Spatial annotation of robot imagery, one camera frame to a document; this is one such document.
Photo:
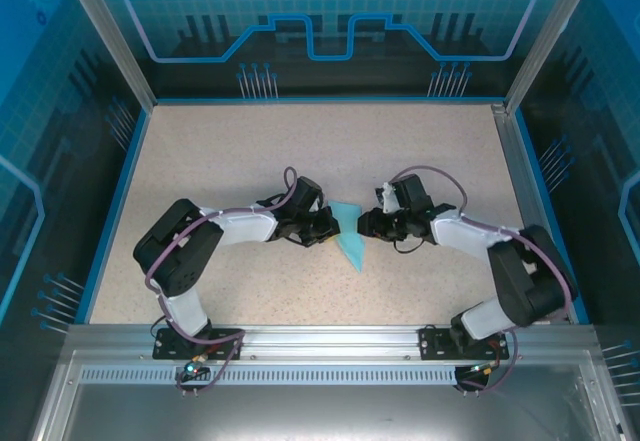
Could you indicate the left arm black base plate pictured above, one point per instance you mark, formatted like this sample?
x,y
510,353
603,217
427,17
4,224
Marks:
x,y
225,346

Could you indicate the aluminium frame post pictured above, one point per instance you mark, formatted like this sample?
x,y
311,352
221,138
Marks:
x,y
112,36
549,36

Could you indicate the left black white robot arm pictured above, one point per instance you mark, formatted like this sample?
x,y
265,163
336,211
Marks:
x,y
195,261

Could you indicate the grey sheet metal cover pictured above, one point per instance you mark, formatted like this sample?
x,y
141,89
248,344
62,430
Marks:
x,y
320,411

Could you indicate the blue printed side panel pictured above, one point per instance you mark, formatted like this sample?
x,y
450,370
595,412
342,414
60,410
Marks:
x,y
600,161
40,161

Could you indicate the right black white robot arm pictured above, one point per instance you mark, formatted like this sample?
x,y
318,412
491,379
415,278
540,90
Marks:
x,y
520,281

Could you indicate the light blue cloth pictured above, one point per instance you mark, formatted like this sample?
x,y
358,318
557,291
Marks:
x,y
347,216

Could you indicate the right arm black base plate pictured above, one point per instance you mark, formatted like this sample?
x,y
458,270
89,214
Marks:
x,y
432,343

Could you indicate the aluminium side rail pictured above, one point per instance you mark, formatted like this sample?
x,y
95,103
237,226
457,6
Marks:
x,y
530,211

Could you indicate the blue table edge strip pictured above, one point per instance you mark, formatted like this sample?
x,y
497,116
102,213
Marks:
x,y
117,211
548,211
325,101

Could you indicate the aluminium mounting rail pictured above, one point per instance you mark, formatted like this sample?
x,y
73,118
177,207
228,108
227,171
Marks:
x,y
325,341

